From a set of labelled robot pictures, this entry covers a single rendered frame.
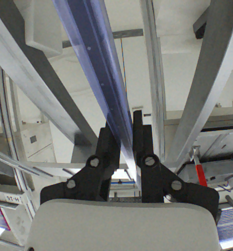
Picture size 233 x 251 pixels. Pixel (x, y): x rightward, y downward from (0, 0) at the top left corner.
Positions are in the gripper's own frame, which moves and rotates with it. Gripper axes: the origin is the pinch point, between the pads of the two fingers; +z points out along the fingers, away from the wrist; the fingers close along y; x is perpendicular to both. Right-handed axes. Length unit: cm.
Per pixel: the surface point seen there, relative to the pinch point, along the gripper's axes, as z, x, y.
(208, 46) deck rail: 13.4, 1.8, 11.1
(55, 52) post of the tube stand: 9.7, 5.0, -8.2
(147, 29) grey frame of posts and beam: 53, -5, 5
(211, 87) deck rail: 10.0, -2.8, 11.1
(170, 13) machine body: 48, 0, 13
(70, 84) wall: 162, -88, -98
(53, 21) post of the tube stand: 11.7, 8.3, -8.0
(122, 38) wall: 199, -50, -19
